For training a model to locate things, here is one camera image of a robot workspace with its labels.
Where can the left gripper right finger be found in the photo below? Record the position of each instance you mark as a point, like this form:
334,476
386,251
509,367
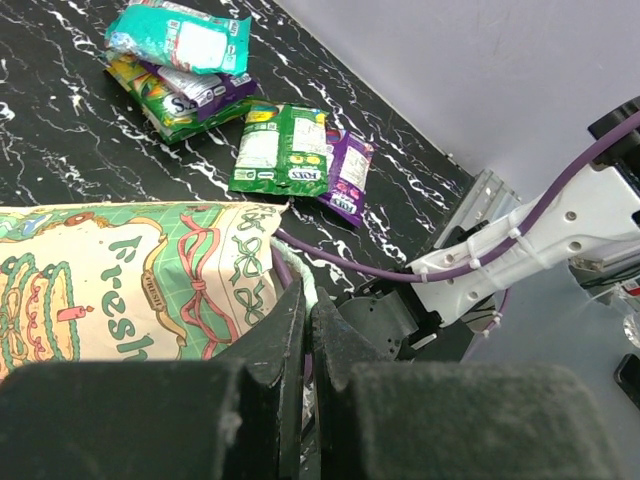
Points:
381,419

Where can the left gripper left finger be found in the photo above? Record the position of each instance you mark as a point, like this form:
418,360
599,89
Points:
235,416

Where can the green illustrated paper bag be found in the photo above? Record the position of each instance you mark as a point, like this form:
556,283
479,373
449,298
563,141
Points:
139,281

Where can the orange green Fox's bag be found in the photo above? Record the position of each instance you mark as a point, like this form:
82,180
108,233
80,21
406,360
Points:
282,152

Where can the purple Fox's candy bag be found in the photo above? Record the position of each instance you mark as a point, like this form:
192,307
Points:
207,93

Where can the teal white candy bag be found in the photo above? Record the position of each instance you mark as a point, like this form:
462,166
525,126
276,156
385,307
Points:
169,34

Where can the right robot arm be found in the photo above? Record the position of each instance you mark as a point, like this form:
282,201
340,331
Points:
592,204

